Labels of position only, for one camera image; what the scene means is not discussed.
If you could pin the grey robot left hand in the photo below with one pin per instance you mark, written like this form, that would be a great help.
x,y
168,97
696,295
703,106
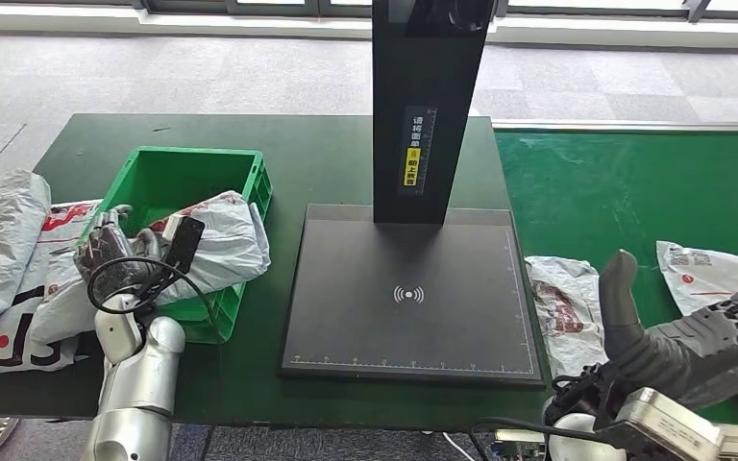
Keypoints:
x,y
108,261

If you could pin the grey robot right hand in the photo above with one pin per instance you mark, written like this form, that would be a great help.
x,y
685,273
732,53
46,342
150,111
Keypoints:
x,y
693,356

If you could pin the large grey parcel black logo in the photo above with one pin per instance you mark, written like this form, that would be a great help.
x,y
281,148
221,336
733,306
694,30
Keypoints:
x,y
706,273

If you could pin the grey parcel bag red print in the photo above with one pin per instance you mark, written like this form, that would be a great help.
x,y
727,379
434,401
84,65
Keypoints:
x,y
229,248

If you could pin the grey parcel dark red print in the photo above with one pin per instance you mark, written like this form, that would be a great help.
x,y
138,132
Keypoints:
x,y
566,312

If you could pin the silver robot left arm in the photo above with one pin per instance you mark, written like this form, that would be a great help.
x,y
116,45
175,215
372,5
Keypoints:
x,y
133,394

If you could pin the crumpled grey parcel bag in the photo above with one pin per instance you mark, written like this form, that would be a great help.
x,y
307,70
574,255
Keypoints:
x,y
0,242

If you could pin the green conveyor belt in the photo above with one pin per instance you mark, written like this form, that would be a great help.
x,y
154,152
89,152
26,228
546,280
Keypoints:
x,y
598,191

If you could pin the black inbound scanner machine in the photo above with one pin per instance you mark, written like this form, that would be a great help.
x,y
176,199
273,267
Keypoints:
x,y
356,305

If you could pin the green plastic crate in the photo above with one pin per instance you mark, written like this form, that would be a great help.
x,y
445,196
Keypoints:
x,y
178,178

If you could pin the white bag black letters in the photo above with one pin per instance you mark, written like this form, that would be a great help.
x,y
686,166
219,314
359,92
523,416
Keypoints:
x,y
0,343

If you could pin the dark green table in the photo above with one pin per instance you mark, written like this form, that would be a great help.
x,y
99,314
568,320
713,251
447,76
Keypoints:
x,y
318,159

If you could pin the white window sill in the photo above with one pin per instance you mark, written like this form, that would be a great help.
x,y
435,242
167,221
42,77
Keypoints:
x,y
152,25

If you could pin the black yellow label sticker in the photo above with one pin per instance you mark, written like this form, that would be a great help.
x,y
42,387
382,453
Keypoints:
x,y
412,168

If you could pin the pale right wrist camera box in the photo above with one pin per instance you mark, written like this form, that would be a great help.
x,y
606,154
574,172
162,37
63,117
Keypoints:
x,y
662,426

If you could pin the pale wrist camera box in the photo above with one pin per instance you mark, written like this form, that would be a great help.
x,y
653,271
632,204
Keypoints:
x,y
662,426
184,245

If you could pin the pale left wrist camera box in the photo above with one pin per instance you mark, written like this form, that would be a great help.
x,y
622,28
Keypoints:
x,y
184,245

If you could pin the dark window frame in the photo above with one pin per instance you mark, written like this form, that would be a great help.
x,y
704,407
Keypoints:
x,y
280,7

